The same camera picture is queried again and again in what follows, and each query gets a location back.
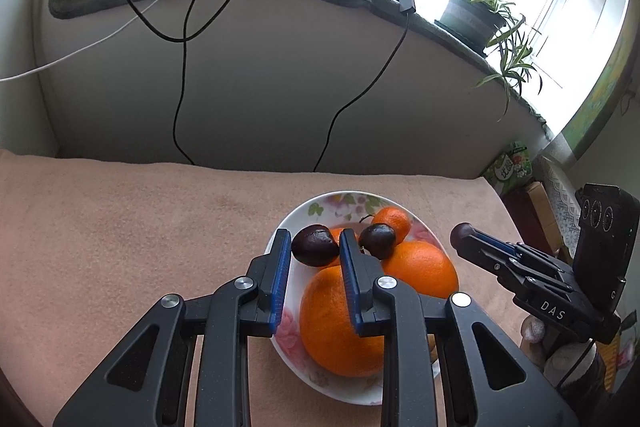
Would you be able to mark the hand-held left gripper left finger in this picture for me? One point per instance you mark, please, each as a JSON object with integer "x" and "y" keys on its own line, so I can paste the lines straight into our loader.
{"x": 280, "y": 292}

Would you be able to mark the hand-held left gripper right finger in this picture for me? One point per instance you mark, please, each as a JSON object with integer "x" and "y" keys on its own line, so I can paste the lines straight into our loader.
{"x": 352, "y": 292}

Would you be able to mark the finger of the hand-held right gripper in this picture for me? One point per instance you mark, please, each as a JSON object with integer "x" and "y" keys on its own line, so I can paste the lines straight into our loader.
{"x": 500, "y": 243}
{"x": 495, "y": 264}

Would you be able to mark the dark purple plum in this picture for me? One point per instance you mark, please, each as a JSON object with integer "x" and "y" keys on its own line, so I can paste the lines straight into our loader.
{"x": 377, "y": 241}
{"x": 460, "y": 234}
{"x": 312, "y": 246}

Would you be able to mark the medium mandarin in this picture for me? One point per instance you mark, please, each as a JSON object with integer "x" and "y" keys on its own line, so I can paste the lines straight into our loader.
{"x": 336, "y": 233}

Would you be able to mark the mandarin with stem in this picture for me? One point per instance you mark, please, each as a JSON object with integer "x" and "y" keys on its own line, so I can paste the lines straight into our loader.
{"x": 392, "y": 222}

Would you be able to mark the white floral plate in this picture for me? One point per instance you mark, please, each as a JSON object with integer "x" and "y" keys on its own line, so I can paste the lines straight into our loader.
{"x": 330, "y": 387}

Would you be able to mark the person's right hand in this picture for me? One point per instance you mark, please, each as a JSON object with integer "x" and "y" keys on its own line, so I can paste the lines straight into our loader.
{"x": 532, "y": 332}

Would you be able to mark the large orange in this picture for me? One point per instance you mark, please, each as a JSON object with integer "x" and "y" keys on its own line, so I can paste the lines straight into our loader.
{"x": 325, "y": 322}

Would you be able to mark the brown cardboard box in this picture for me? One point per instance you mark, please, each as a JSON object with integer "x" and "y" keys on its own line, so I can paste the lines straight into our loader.
{"x": 530, "y": 207}

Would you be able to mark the white patterned cloth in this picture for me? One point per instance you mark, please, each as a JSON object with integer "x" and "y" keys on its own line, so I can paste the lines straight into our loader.
{"x": 562, "y": 207}

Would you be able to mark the smaller orange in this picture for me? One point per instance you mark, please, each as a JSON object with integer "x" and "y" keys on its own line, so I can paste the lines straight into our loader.
{"x": 425, "y": 267}

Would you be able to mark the green snack packet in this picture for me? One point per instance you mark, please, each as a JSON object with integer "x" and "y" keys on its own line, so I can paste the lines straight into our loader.
{"x": 510, "y": 167}

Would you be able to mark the green yellow patterned cloth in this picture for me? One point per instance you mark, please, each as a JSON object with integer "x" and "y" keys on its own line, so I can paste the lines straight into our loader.
{"x": 605, "y": 97}

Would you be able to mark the green spider plant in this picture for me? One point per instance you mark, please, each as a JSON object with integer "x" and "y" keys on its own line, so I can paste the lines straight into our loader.
{"x": 510, "y": 52}

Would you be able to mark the dark plant pot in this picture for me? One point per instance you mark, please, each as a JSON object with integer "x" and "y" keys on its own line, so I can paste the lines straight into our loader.
{"x": 465, "y": 17}

